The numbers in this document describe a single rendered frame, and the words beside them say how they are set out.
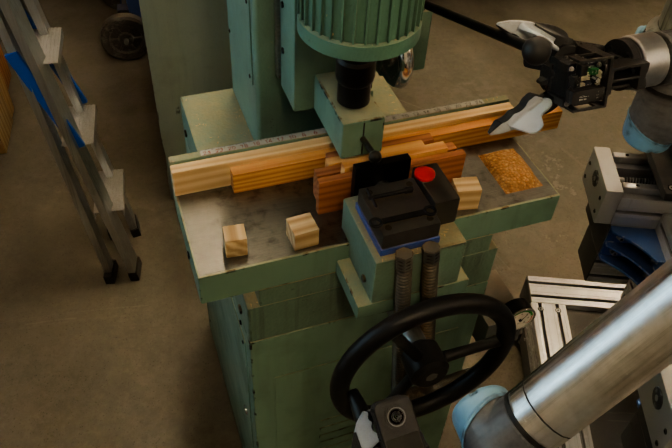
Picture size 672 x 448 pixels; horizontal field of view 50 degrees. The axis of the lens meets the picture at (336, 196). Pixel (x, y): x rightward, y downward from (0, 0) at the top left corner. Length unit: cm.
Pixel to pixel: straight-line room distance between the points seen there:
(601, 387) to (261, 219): 57
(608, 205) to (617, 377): 78
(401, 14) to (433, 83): 206
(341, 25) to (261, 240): 35
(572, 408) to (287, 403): 72
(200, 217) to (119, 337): 105
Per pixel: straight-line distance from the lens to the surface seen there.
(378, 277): 101
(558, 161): 276
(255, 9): 120
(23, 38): 173
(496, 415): 82
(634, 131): 118
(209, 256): 107
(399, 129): 121
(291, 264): 107
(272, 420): 143
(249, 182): 115
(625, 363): 75
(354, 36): 95
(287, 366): 129
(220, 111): 149
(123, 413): 200
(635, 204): 151
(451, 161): 116
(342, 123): 108
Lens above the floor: 170
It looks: 44 degrees down
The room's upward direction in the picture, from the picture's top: 3 degrees clockwise
